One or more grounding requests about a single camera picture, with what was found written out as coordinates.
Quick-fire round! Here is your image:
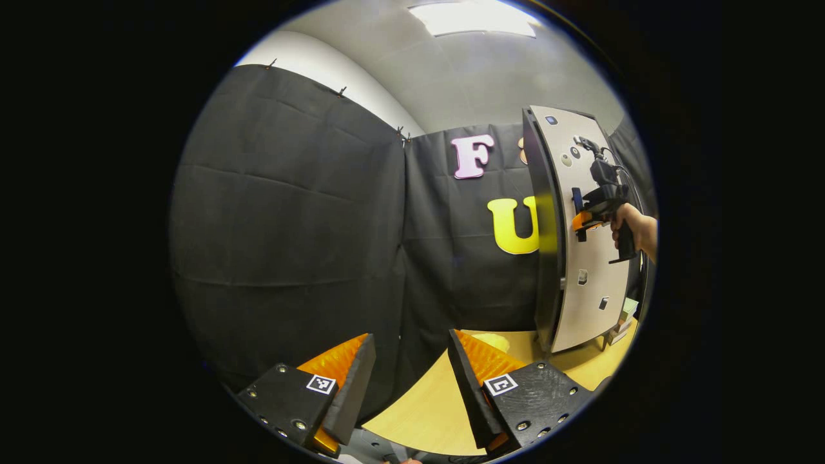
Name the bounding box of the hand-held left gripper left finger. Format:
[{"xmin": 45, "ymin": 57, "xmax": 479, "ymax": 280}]
[{"xmin": 236, "ymin": 333, "xmax": 378, "ymax": 459}]

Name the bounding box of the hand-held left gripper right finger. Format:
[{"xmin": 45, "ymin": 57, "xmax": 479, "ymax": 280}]
[{"xmin": 447, "ymin": 329, "xmax": 595, "ymax": 454}]

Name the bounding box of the dark grey cabinet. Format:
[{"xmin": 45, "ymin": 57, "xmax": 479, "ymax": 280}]
[{"xmin": 521, "ymin": 105, "xmax": 639, "ymax": 354}]

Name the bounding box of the grey cabinet door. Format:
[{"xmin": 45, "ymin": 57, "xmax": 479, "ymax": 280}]
[{"xmin": 529, "ymin": 105, "xmax": 637, "ymax": 353}]

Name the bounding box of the yellow soft ball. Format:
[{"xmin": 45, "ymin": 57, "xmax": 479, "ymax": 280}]
[{"xmin": 472, "ymin": 331, "xmax": 511, "ymax": 353}]

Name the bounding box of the black backdrop cloth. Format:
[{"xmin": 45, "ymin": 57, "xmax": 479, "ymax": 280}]
[{"xmin": 169, "ymin": 63, "xmax": 658, "ymax": 427}]

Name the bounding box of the large ceiling light panel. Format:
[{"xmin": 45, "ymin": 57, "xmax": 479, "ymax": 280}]
[{"xmin": 407, "ymin": 0, "xmax": 539, "ymax": 38}]

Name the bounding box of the black cabinet door handle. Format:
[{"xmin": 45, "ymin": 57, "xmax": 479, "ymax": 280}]
[{"xmin": 572, "ymin": 186, "xmax": 588, "ymax": 244}]

